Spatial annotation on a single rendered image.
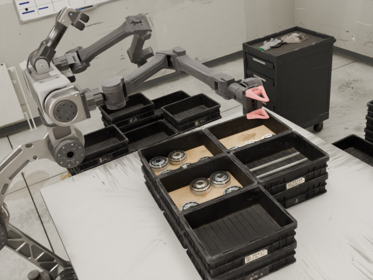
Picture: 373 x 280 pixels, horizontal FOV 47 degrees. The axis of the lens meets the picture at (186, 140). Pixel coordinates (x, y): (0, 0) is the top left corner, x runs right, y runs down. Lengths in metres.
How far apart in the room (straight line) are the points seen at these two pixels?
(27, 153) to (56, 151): 0.16
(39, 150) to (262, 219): 1.06
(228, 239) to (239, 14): 4.26
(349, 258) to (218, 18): 4.12
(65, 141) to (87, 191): 0.58
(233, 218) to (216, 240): 0.15
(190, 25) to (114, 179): 3.21
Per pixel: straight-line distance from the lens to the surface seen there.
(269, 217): 1.94
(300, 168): 2.06
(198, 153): 2.38
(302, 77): 3.67
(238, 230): 1.88
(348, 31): 5.72
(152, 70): 1.85
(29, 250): 2.44
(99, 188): 2.50
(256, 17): 5.95
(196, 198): 2.07
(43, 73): 1.86
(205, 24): 5.50
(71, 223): 2.31
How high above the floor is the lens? 2.13
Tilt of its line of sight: 31 degrees down
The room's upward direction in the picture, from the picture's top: 8 degrees counter-clockwise
